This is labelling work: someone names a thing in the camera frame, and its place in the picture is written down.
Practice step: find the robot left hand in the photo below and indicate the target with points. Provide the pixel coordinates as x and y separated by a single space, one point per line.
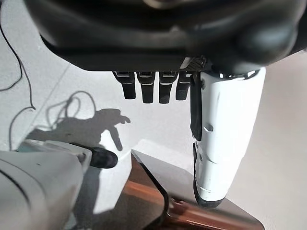
144 36

